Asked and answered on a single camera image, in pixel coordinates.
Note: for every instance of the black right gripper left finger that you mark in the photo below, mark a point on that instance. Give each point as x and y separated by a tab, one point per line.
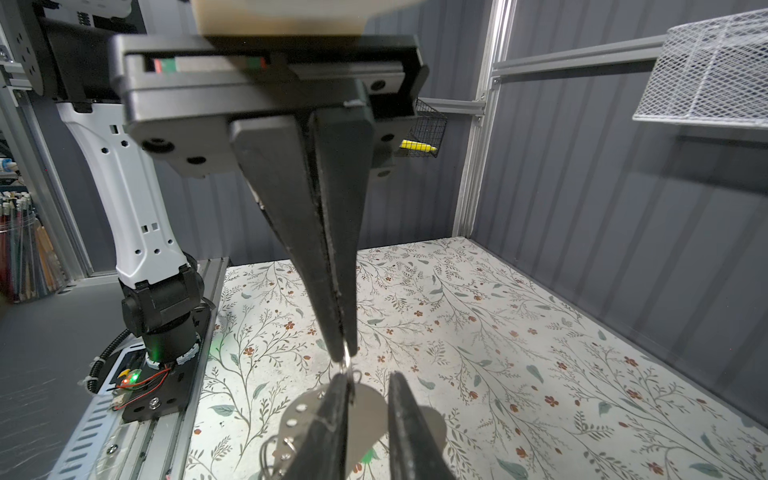
314	433

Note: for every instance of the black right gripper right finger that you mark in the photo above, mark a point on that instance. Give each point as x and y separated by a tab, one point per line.
413	451

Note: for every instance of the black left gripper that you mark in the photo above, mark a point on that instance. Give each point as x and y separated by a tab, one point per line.
186	97

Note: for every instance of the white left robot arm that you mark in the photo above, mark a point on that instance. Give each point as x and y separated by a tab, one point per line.
70	64

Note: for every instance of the yellow marker in basket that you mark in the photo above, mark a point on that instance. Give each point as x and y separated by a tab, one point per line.
418	146

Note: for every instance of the black wire basket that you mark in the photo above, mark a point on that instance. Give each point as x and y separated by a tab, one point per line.
429	127

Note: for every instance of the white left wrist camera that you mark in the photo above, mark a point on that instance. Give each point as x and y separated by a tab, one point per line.
289	17

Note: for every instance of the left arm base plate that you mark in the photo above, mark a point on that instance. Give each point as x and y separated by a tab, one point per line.
161	383

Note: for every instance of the aluminium mounting rail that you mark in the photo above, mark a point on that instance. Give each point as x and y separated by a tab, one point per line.
103	446

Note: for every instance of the white wire mesh basket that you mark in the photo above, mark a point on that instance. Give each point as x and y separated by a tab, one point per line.
711	73

